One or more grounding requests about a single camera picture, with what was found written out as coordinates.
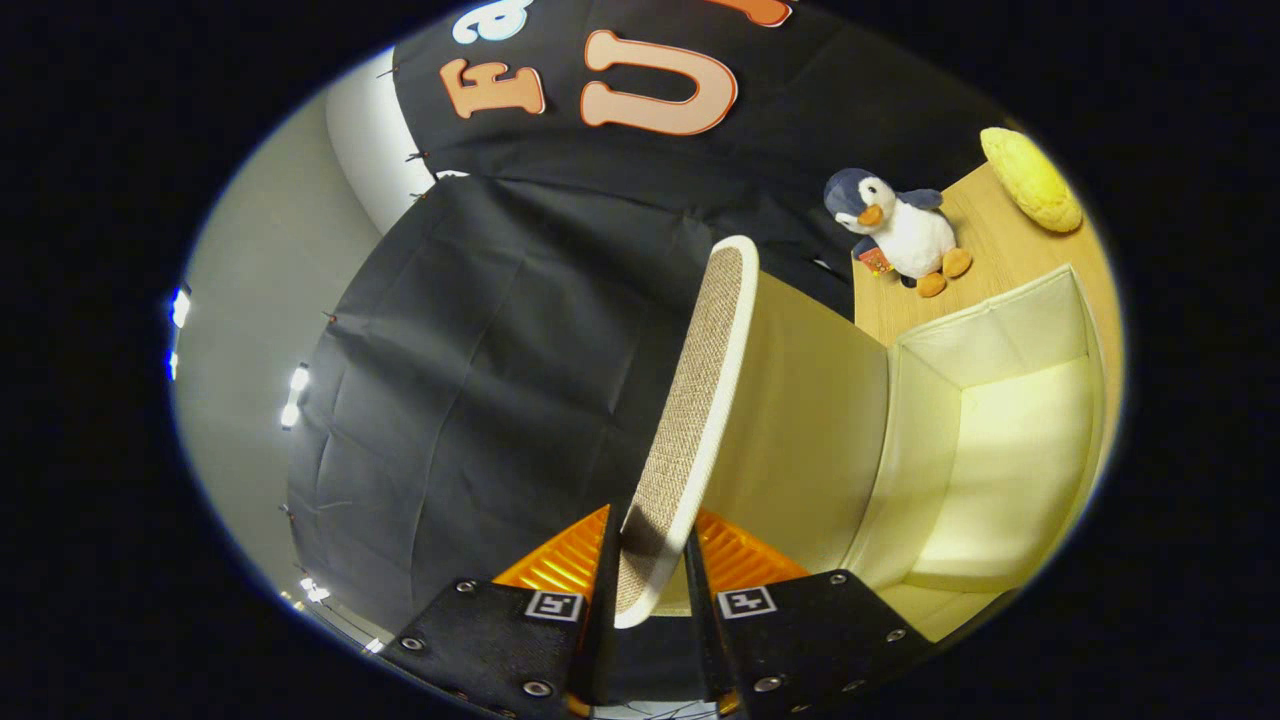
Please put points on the large ceiling light panel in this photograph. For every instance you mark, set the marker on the large ceiling light panel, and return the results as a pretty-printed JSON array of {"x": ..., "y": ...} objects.
[{"x": 180, "y": 308}]

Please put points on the yellow bread-shaped plush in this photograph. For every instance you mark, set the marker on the yellow bread-shaped plush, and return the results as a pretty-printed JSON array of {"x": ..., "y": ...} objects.
[{"x": 1030, "y": 180}]

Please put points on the cream fabric storage box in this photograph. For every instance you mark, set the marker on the cream fabric storage box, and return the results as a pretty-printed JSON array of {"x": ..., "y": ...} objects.
[{"x": 1010, "y": 450}]

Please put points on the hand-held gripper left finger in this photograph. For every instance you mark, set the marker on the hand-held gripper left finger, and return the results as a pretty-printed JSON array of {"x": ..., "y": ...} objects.
[{"x": 500, "y": 640}]

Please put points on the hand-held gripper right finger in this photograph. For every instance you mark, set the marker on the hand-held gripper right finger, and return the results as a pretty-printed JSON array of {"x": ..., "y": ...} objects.
[{"x": 800, "y": 640}]

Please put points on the small ceiling light panel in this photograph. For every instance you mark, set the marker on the small ceiling light panel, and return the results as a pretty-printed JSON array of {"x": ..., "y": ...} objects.
[{"x": 296, "y": 395}]

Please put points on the blue and white penguin plush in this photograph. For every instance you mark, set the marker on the blue and white penguin plush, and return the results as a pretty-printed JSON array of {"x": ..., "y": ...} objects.
[{"x": 915, "y": 240}]

